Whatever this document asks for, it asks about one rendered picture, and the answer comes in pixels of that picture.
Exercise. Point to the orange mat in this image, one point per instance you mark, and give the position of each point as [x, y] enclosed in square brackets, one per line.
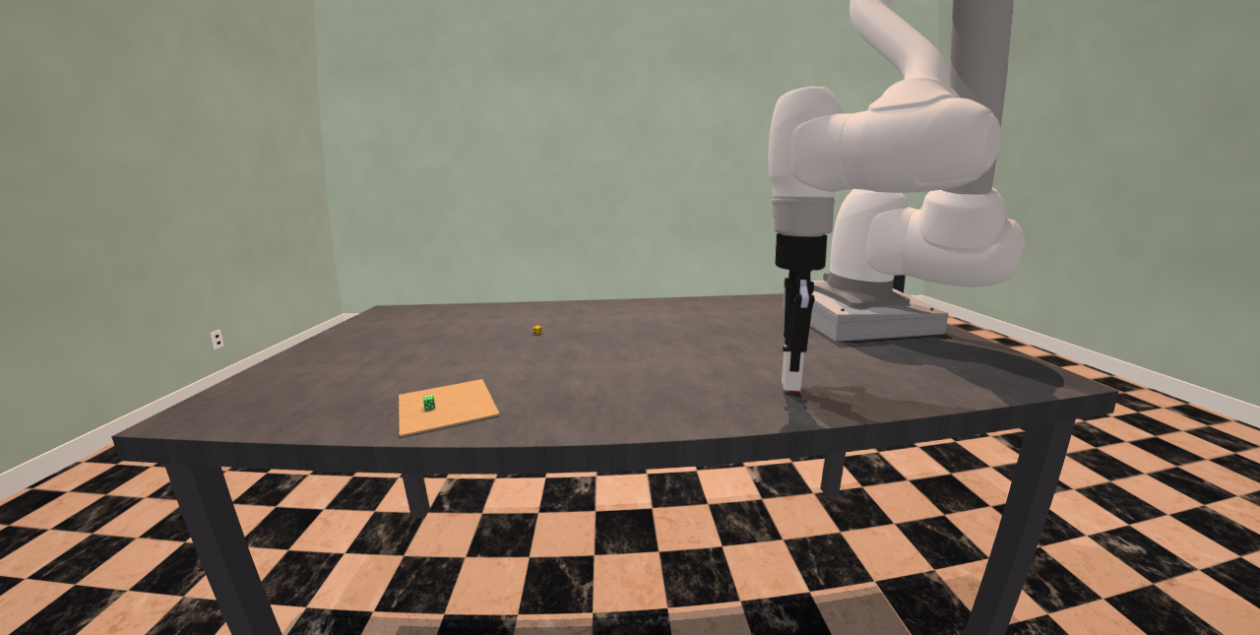
[454, 405]

